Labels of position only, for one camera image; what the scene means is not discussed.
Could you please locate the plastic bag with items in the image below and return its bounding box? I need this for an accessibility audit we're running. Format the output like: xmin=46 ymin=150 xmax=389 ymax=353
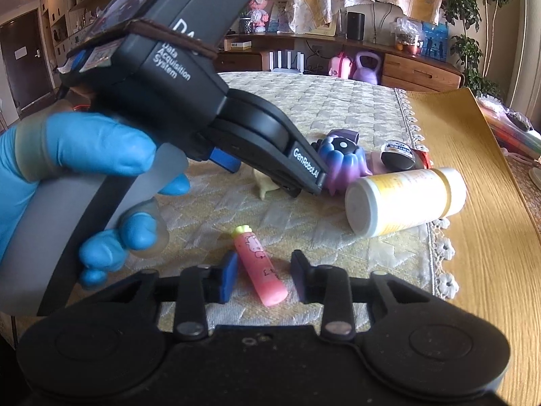
xmin=475 ymin=95 xmax=541 ymax=161

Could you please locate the blue picture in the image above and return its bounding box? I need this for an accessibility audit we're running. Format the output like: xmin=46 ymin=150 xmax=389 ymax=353
xmin=420 ymin=21 xmax=449 ymax=59

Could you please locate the pink eraser block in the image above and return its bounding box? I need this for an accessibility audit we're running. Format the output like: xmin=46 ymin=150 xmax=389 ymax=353
xmin=368 ymin=152 xmax=392 ymax=176

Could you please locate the purple octopus toy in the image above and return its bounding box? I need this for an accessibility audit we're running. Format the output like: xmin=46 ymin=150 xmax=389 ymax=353
xmin=312 ymin=133 xmax=373 ymax=198

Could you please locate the person's left hand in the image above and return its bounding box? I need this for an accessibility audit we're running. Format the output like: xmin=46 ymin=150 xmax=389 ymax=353
xmin=0 ymin=112 xmax=192 ymax=289

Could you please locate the wooden media cabinet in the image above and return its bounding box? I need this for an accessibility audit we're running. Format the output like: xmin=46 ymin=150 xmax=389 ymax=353
xmin=213 ymin=31 xmax=466 ymax=92

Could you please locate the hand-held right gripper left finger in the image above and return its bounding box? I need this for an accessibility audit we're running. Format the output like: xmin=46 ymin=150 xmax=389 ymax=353
xmin=100 ymin=249 xmax=240 ymax=342

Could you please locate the small jar with black lid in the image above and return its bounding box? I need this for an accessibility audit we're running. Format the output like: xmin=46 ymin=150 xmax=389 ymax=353
xmin=379 ymin=139 xmax=419 ymax=174

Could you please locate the golden lace tablecloth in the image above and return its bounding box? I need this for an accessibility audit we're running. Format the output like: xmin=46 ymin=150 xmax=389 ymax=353
xmin=503 ymin=152 xmax=541 ymax=238

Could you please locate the wooden cabinet drawer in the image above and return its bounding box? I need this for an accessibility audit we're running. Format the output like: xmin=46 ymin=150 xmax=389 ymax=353
xmin=381 ymin=74 xmax=461 ymax=92

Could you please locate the white router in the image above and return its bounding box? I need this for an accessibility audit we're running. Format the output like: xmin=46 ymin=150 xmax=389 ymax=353
xmin=268 ymin=50 xmax=307 ymax=72

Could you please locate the dark wooden door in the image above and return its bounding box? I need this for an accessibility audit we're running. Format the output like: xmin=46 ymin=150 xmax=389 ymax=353
xmin=0 ymin=8 xmax=56 ymax=114

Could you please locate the white plastic bottle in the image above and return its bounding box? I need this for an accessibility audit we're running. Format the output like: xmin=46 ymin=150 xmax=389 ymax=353
xmin=344 ymin=167 xmax=468 ymax=238

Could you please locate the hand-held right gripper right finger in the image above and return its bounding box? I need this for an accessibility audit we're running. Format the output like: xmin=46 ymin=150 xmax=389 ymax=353
xmin=289 ymin=249 xmax=423 ymax=342

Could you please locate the purple eraser block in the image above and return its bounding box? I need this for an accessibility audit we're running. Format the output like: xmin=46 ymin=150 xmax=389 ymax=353
xmin=327 ymin=129 xmax=361 ymax=146

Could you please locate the pale yellow figurine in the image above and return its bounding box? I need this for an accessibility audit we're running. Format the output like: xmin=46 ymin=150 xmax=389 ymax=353
xmin=252 ymin=167 xmax=282 ymax=200

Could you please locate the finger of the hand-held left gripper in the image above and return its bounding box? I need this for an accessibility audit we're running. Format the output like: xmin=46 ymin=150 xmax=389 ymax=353
xmin=237 ymin=152 xmax=303 ymax=199
xmin=277 ymin=114 xmax=333 ymax=196

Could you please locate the green potted plant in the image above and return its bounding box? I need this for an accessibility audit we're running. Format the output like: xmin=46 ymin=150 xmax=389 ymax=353
xmin=442 ymin=0 xmax=514 ymax=98

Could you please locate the clear plastic bag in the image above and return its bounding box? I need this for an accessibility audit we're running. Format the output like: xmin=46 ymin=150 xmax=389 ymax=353
xmin=391 ymin=17 xmax=424 ymax=54

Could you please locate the red candy wrapper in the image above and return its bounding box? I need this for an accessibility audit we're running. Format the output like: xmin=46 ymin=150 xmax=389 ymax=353
xmin=412 ymin=146 xmax=432 ymax=171

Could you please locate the purple kettlebell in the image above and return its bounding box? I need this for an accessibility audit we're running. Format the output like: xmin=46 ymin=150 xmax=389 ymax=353
xmin=353 ymin=51 xmax=382 ymax=84

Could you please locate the dark small item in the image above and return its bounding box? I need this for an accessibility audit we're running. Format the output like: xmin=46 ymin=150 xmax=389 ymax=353
xmin=505 ymin=110 xmax=534 ymax=132

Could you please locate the black cylinder speaker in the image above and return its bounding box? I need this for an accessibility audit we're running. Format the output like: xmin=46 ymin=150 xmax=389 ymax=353
xmin=347 ymin=12 xmax=366 ymax=41

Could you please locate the cream quilted tablecloth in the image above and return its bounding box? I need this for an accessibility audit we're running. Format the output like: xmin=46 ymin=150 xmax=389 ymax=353
xmin=8 ymin=71 xmax=461 ymax=337

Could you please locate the beige window curtain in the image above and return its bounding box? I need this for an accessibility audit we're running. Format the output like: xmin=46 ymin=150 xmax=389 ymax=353
xmin=505 ymin=0 xmax=541 ymax=106

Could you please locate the pink toy backpack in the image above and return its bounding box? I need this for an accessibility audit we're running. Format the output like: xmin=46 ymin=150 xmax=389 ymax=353
xmin=329 ymin=53 xmax=352 ymax=79

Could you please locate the wall shelf unit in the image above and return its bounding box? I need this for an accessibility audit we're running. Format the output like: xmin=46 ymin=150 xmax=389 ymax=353
xmin=40 ymin=0 xmax=117 ymax=47

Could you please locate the pink cartoon print tube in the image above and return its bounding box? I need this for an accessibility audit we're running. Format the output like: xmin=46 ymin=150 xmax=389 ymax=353
xmin=233 ymin=225 xmax=288 ymax=308

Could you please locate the pink doll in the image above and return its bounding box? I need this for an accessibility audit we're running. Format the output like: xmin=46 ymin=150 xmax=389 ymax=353
xmin=247 ymin=0 xmax=276 ymax=33

